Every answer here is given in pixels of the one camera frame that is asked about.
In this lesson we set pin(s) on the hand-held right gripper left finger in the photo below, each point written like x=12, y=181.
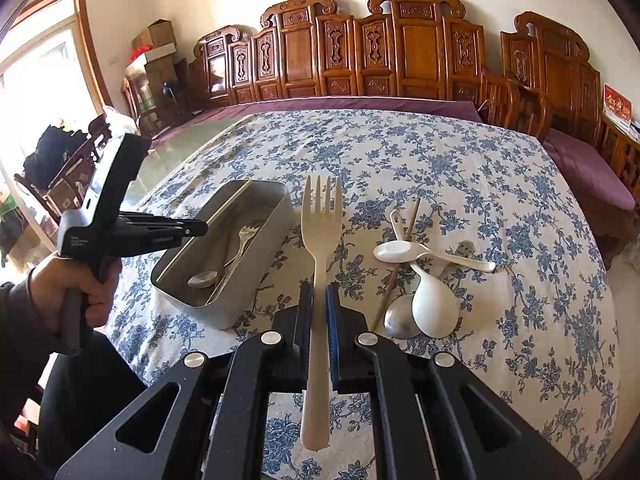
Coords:
x=304, y=330

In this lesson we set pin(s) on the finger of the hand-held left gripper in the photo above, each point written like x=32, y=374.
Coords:
x=155, y=242
x=170, y=226

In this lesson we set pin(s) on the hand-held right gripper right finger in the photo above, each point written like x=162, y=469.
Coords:
x=331, y=330

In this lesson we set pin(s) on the small metal spoon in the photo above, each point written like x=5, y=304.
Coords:
x=202, y=279

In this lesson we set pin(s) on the large metal spoon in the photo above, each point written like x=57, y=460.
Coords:
x=400, y=317

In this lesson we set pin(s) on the grey metal tin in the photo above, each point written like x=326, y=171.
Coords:
x=250, y=285

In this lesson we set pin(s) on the white plastic fork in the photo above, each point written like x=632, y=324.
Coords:
x=317, y=260

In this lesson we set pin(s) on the metal fork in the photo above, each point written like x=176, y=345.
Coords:
x=247, y=235

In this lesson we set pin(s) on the brown wooden chopstick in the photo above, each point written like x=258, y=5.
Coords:
x=400, y=260

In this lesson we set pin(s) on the small white spoon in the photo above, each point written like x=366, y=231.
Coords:
x=395, y=252

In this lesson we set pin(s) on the large white spoon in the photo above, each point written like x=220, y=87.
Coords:
x=435, y=305

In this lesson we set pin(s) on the person's left forearm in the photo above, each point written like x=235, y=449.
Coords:
x=17, y=315

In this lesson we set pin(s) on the person's left hand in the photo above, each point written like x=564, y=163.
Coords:
x=47, y=290

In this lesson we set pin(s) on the wooden dining chair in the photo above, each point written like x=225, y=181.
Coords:
x=75, y=180

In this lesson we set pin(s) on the dark clothes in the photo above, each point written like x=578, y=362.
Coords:
x=52, y=152

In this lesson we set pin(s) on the glass top dining table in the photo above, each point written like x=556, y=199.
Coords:
x=170, y=160

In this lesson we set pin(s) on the clear plastic bag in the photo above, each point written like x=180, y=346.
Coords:
x=120, y=117

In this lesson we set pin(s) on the wooden corner armchair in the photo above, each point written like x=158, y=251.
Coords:
x=135, y=105

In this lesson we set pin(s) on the black desk lamp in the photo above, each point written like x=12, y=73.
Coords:
x=170, y=92

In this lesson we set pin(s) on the white flat box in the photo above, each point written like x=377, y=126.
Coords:
x=152, y=55

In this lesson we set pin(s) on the brown cardboard box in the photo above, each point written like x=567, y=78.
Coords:
x=155, y=35

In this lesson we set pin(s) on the person's dark clothing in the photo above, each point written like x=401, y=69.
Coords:
x=95, y=390

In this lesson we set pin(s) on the blue floral tablecloth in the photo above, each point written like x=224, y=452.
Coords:
x=450, y=170

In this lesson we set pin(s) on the long purple sofa cushion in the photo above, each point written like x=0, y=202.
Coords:
x=350, y=102

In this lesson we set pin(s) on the carved wooden sofa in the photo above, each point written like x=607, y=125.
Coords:
x=415, y=45

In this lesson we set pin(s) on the purple armchair cushion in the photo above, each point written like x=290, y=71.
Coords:
x=585, y=170

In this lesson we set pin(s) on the carved wooden armchair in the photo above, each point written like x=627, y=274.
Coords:
x=555, y=70

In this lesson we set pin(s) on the red card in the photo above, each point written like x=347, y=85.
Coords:
x=617, y=102

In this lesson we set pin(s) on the wooden window frame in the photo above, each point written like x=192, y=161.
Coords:
x=87, y=40

